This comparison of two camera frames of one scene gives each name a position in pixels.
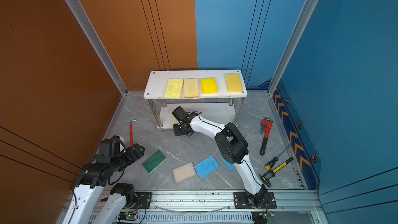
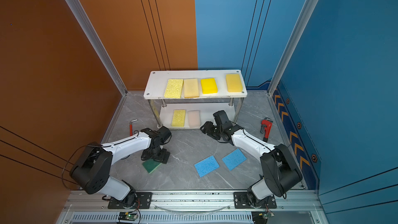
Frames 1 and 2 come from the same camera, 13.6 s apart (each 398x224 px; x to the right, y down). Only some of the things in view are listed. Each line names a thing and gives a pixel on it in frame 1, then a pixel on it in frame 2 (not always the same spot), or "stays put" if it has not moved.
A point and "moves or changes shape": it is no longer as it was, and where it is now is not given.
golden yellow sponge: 234,83 stays put
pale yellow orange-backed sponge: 191,88 stays put
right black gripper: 177,133 -> 208,125
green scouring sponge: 153,162 stays put
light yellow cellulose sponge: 173,88 stays put
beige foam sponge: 184,172 moves or changes shape
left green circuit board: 127,216 stays put
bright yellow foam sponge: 209,86 stays put
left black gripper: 134,156 -> 164,158
